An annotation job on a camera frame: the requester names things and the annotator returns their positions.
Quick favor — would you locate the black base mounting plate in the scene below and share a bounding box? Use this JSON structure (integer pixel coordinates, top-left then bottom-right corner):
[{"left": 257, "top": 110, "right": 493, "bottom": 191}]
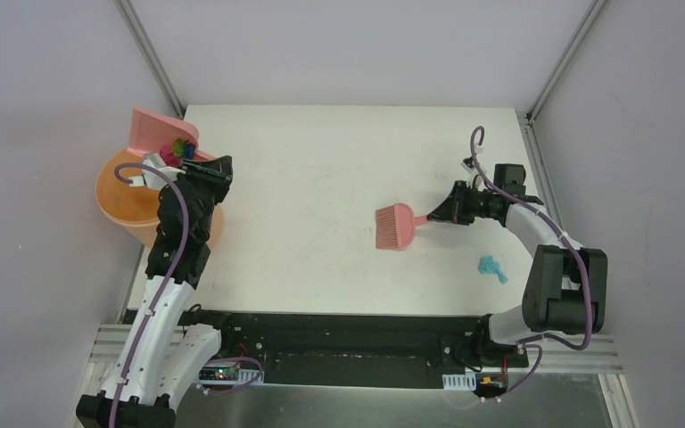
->
[{"left": 173, "top": 309, "right": 530, "bottom": 389}]

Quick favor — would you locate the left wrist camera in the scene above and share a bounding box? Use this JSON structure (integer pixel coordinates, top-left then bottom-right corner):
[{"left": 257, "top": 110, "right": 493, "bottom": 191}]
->
[{"left": 128, "top": 153, "right": 183, "bottom": 191}]

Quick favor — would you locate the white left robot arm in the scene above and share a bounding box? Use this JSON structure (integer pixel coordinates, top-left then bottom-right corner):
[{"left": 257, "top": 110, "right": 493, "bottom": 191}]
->
[{"left": 75, "top": 153, "right": 236, "bottom": 427}]

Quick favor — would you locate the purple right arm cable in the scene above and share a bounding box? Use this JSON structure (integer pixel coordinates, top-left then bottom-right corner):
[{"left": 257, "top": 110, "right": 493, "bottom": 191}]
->
[{"left": 469, "top": 125, "right": 595, "bottom": 403}]

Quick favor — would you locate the green paper scrap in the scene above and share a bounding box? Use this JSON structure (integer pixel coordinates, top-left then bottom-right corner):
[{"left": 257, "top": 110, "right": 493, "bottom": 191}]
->
[{"left": 171, "top": 138, "right": 186, "bottom": 158}]

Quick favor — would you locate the dark blue paper scrap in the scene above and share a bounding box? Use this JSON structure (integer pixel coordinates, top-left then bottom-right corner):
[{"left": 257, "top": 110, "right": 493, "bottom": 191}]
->
[{"left": 182, "top": 142, "right": 196, "bottom": 160}]

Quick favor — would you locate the orange plastic bucket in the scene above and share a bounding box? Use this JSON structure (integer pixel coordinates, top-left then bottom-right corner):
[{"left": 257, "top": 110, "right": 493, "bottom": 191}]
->
[{"left": 95, "top": 147, "right": 226, "bottom": 250}]

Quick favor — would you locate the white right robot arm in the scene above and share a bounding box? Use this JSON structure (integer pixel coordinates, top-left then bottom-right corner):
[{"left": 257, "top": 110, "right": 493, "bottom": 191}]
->
[{"left": 427, "top": 164, "right": 608, "bottom": 366}]

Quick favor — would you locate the light blue paper scrap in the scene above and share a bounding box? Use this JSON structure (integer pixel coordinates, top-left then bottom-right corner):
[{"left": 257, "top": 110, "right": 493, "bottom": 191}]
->
[{"left": 477, "top": 255, "right": 508, "bottom": 284}]

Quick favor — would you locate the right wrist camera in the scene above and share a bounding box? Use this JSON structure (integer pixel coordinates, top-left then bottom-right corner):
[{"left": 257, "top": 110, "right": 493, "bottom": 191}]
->
[{"left": 461, "top": 157, "right": 475, "bottom": 175}]

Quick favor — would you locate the pink hand brush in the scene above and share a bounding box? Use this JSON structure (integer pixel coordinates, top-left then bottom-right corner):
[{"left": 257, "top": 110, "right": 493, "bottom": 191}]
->
[{"left": 375, "top": 202, "right": 429, "bottom": 251}]

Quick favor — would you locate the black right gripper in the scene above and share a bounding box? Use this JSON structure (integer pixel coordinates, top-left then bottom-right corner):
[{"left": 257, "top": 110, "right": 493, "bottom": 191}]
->
[{"left": 428, "top": 180, "right": 499, "bottom": 226}]

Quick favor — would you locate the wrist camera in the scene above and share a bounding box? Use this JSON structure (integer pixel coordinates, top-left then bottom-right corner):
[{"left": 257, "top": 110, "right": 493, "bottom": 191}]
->
[
  {"left": 461, "top": 157, "right": 475, "bottom": 175},
  {"left": 128, "top": 153, "right": 183, "bottom": 191}
]

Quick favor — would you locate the pink plastic dustpan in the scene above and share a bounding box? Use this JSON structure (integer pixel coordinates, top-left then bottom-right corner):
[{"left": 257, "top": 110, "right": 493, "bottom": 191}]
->
[{"left": 126, "top": 107, "right": 215, "bottom": 160}]

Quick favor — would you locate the magenta paper scrap centre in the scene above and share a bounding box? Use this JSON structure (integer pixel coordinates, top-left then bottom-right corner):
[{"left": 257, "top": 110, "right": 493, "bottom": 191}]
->
[{"left": 159, "top": 145, "right": 180, "bottom": 168}]

